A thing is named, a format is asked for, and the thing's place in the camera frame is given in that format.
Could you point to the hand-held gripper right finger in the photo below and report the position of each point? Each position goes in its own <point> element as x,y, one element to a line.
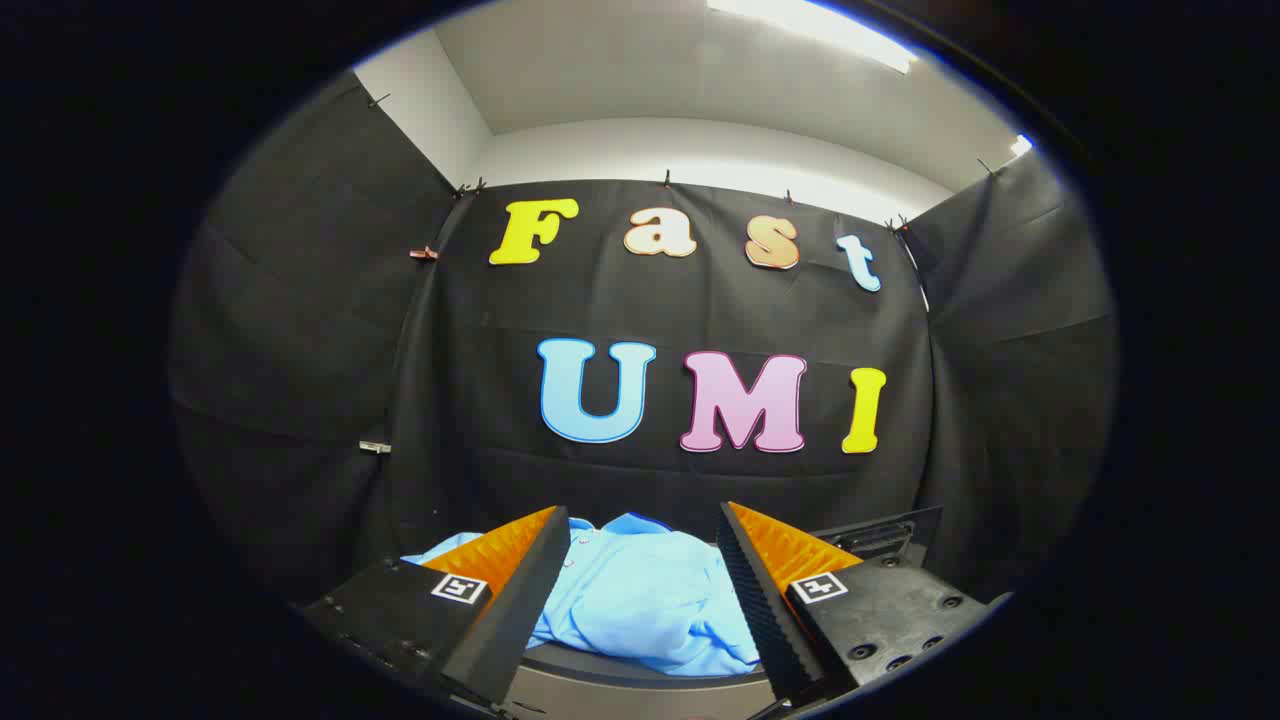
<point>765,610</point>

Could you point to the silver cloth clip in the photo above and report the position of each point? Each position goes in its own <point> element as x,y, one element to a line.
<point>375,446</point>

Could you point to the copper cloth clip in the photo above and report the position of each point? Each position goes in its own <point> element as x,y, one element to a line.
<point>423,253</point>

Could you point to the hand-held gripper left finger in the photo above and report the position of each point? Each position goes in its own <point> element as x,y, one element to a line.
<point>520,600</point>

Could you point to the black backdrop cloth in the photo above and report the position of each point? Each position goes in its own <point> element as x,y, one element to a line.
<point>660,480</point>

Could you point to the light blue polo shirt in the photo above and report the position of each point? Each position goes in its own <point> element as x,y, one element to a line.
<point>640,590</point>

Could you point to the small ceiling light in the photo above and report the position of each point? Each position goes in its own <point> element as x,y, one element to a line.
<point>1021,146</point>

